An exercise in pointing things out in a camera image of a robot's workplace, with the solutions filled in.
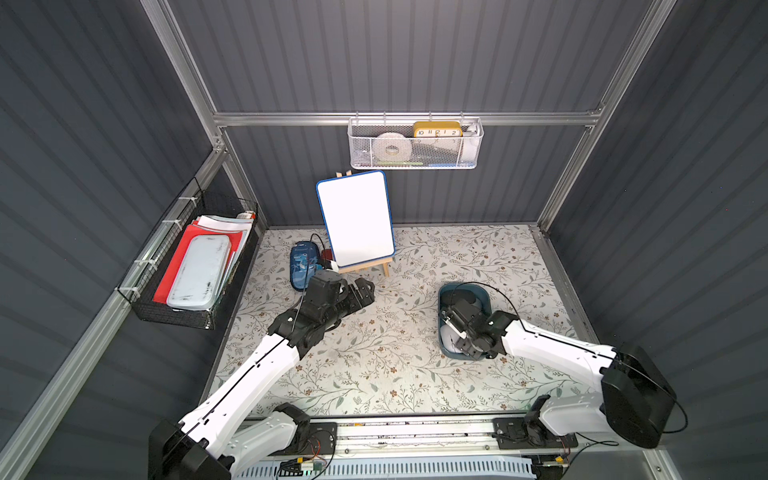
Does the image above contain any wooden easel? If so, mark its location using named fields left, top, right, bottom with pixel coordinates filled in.
left=334, top=170, right=395, bottom=279

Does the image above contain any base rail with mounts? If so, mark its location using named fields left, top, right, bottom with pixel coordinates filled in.
left=238, top=412, right=589, bottom=479

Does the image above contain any yellow clock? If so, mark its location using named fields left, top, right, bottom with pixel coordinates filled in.
left=413, top=120, right=463, bottom=138

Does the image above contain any white wire wall basket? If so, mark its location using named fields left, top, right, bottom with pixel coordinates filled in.
left=347, top=115, right=485, bottom=170

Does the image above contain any teal storage box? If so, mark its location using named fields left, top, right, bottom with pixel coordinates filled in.
left=438, top=283, right=491, bottom=360

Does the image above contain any black wire side basket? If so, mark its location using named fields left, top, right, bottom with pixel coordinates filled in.
left=117, top=180, right=259, bottom=330

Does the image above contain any red folder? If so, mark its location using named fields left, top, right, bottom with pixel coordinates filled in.
left=152, top=224, right=247, bottom=306

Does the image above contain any white flat case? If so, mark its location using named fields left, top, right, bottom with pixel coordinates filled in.
left=166, top=234, right=231, bottom=311

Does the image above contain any white tape roll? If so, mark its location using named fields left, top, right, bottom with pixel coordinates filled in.
left=372, top=132, right=412, bottom=162

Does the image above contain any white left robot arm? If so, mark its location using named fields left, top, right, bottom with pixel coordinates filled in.
left=148, top=270, right=375, bottom=479

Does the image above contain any white board with blue frame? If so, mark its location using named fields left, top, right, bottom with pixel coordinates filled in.
left=315, top=169, right=397, bottom=269

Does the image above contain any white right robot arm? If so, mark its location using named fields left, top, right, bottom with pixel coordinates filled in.
left=439, top=290, right=677, bottom=449

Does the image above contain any blue pencil case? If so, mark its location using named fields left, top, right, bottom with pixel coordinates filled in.
left=289, top=241, right=322, bottom=291

